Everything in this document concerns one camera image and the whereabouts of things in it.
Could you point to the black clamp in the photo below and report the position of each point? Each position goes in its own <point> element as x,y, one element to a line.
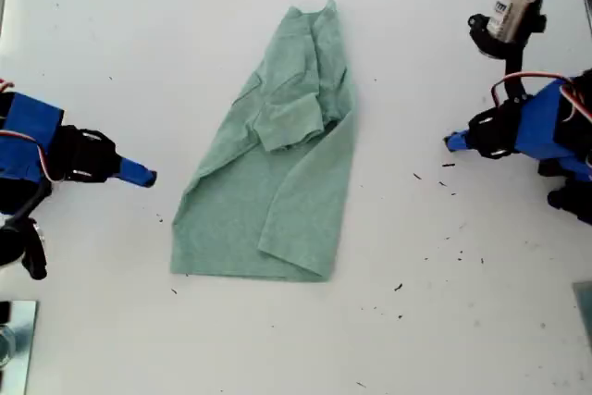
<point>4,312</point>

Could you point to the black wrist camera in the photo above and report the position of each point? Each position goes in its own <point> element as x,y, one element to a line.
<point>34,251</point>

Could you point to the green t-shirt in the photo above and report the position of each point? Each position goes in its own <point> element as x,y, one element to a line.
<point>240,210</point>

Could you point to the beige wrist camera box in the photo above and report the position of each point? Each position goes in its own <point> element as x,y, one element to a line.
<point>513,16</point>

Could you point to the steel plate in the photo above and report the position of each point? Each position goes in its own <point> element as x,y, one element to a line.
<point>23,344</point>

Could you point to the black camera stalk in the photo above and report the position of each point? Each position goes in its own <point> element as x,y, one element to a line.
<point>514,76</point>

